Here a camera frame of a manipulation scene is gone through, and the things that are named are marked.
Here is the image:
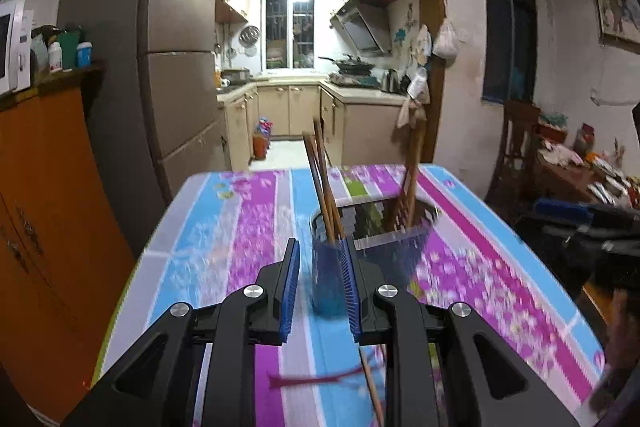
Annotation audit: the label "dark curtained window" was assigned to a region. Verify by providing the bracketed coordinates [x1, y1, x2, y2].
[481, 0, 538, 105]

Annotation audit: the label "beige hanging cloth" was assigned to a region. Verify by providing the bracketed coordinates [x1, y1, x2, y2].
[397, 99, 431, 130]

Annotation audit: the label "white hanging plastic bag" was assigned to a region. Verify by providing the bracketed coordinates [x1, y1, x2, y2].
[432, 18, 460, 59]

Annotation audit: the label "barred kitchen window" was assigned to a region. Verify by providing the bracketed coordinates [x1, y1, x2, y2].
[262, 0, 318, 70]

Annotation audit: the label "steel range hood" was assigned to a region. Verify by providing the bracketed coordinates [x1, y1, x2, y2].
[330, 3, 392, 55]

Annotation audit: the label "floral striped tablecloth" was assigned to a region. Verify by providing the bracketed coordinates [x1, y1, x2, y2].
[92, 163, 608, 427]

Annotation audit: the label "beige kitchen base cabinets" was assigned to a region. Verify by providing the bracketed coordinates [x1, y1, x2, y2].
[217, 79, 413, 168]

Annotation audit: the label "framed wall picture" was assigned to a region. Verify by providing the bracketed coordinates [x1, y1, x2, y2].
[592, 0, 640, 46]

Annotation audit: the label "dark wooden chair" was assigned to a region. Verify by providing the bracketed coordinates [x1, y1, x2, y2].
[487, 99, 542, 220]

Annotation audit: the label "pink cloth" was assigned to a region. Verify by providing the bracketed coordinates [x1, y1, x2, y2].
[542, 143, 583, 166]

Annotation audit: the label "grey refrigerator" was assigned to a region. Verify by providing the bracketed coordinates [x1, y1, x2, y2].
[57, 0, 231, 208]

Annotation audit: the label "black wok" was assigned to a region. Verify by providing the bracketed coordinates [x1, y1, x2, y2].
[318, 54, 375, 75]

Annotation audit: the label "white hanging towel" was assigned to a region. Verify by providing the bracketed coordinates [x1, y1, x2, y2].
[407, 67, 429, 100]

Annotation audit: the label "orange wooden cabinet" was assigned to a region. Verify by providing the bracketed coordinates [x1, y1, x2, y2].
[0, 67, 136, 427]

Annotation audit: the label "blue metal utensil holder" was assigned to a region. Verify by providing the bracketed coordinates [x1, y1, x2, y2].
[309, 199, 442, 319]

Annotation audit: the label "gas stove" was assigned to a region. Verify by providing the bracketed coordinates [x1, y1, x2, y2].
[327, 74, 381, 88]

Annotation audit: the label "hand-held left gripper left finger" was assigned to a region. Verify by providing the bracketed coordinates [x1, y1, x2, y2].
[62, 237, 302, 427]

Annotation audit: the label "white yellow hanging mitt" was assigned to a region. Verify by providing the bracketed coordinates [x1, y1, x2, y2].
[412, 24, 433, 62]

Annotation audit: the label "green container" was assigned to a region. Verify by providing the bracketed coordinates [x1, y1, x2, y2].
[59, 29, 81, 70]

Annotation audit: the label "person's right forearm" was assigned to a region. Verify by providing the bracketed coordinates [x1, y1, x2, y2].
[587, 289, 640, 415]

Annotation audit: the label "white microwave oven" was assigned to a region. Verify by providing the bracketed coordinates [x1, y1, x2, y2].
[0, 0, 26, 95]

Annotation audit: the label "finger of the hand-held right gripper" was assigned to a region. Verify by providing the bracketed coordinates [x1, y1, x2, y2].
[542, 224, 635, 258]
[530, 199, 635, 229]

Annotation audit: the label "dark wooden side table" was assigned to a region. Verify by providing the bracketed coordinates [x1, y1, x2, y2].
[532, 147, 640, 208]

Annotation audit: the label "glass jar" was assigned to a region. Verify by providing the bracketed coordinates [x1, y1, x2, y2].
[575, 123, 595, 155]

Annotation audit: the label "red plastic basket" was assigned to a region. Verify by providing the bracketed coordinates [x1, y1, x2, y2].
[537, 114, 568, 142]

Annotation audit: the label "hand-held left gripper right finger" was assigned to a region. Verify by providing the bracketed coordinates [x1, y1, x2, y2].
[341, 238, 576, 427]

